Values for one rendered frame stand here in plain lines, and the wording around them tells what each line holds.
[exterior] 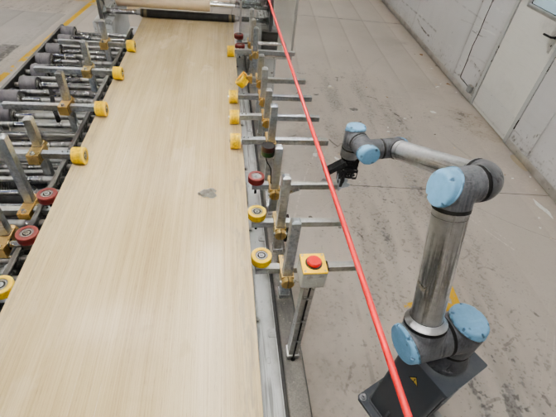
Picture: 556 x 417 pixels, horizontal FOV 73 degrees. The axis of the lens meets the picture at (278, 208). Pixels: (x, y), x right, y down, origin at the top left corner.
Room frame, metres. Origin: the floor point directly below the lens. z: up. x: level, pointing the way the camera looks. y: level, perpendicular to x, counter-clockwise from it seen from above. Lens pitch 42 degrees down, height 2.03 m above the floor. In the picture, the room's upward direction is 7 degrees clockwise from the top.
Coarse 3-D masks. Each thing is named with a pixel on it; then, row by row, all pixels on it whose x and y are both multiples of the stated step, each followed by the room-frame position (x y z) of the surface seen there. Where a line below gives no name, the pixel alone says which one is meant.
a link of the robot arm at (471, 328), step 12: (456, 312) 0.83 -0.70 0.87; (468, 312) 0.84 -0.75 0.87; (480, 312) 0.85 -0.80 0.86; (456, 324) 0.78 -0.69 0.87; (468, 324) 0.79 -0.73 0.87; (480, 324) 0.79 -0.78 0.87; (456, 336) 0.75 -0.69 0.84; (468, 336) 0.75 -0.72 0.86; (480, 336) 0.75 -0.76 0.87; (456, 348) 0.72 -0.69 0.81; (468, 348) 0.74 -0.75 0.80
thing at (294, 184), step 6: (252, 186) 1.43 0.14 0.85; (258, 186) 1.44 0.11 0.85; (264, 186) 1.45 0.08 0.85; (294, 186) 1.48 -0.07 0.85; (300, 186) 1.48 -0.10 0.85; (306, 186) 1.49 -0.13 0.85; (312, 186) 1.49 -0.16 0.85; (318, 186) 1.50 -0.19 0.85; (324, 186) 1.51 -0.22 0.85; (336, 186) 1.52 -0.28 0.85
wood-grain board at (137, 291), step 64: (128, 64) 2.54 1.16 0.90; (192, 64) 2.68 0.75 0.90; (128, 128) 1.73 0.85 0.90; (192, 128) 1.81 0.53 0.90; (64, 192) 1.18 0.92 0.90; (128, 192) 1.23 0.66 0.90; (192, 192) 1.28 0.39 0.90; (64, 256) 0.84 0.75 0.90; (128, 256) 0.88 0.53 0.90; (192, 256) 0.91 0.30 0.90; (0, 320) 0.57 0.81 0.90; (64, 320) 0.59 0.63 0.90; (128, 320) 0.62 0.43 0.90; (192, 320) 0.65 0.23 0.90; (0, 384) 0.39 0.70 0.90; (64, 384) 0.41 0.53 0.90; (128, 384) 0.43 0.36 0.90; (192, 384) 0.45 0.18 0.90; (256, 384) 0.47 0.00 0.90
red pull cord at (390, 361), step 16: (304, 112) 0.74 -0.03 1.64; (320, 160) 0.57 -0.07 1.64; (336, 208) 0.44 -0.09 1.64; (352, 256) 0.35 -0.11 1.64; (368, 288) 0.30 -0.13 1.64; (368, 304) 0.27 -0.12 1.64; (384, 336) 0.23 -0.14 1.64; (384, 352) 0.21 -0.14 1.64; (400, 384) 0.18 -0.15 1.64; (400, 400) 0.16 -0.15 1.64
